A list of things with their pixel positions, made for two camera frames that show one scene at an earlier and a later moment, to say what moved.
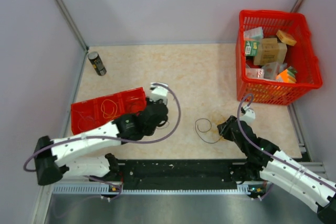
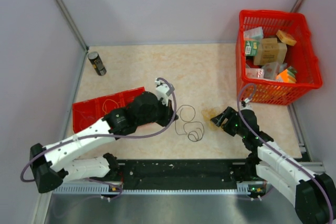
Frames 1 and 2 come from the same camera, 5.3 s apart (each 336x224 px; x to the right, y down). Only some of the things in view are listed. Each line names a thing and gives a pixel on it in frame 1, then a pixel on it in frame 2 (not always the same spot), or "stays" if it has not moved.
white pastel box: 253,34 stays
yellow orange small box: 285,38 stays
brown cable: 205,131 -> 185,125
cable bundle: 209,130 -> 208,114
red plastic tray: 91,114 stays
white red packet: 254,72 stays
